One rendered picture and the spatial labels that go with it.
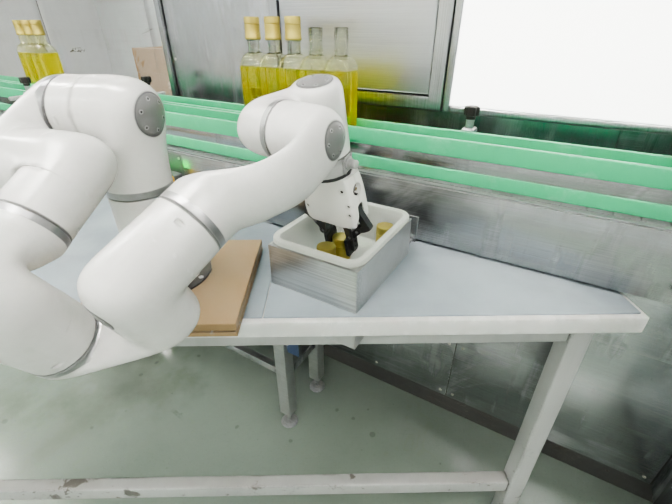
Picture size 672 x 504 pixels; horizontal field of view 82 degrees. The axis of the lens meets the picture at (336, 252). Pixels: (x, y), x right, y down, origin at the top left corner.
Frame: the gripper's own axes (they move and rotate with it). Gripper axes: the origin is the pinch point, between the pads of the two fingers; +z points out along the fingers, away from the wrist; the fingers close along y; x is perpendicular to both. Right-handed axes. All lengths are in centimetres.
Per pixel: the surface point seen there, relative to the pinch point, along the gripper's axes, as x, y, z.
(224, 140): -10.8, 36.3, -9.0
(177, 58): -42, 84, -15
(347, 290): 10.9, -7.9, -1.4
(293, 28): -28.3, 24.5, -27.1
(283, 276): 11.7, 4.7, 0.3
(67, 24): -272, 615, 36
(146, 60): -240, 418, 65
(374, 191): -16.8, 1.8, 0.6
